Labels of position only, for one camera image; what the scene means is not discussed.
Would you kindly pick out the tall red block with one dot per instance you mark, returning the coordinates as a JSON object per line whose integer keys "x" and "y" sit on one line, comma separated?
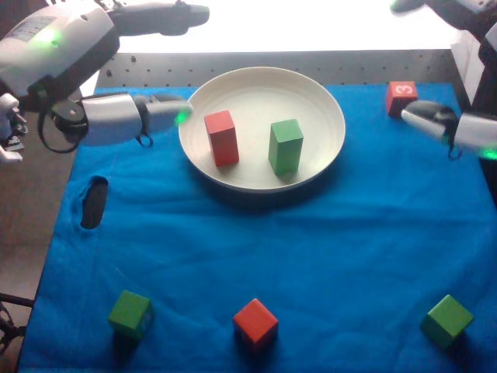
{"x": 222, "y": 140}

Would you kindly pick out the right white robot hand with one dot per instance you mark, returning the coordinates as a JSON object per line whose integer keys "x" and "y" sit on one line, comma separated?
{"x": 473, "y": 126}

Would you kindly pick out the tall green block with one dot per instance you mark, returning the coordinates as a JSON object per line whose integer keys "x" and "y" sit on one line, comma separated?
{"x": 285, "y": 149}

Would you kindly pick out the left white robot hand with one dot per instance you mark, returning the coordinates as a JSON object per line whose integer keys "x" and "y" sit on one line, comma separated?
{"x": 58, "y": 50}

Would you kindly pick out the white round plate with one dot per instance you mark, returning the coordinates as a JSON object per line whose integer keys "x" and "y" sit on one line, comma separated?
{"x": 256, "y": 101}

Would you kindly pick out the blue cloth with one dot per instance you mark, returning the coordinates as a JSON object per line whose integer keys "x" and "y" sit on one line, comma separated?
{"x": 272, "y": 248}

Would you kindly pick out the red cube with white number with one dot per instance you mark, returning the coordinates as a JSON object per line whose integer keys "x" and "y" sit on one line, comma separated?
{"x": 400, "y": 95}

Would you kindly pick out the green wooden cube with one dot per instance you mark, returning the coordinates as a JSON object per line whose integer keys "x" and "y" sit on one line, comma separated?
{"x": 130, "y": 314}
{"x": 446, "y": 320}

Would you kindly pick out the red wooden cube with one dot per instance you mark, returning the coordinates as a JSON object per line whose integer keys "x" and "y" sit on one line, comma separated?
{"x": 255, "y": 322}

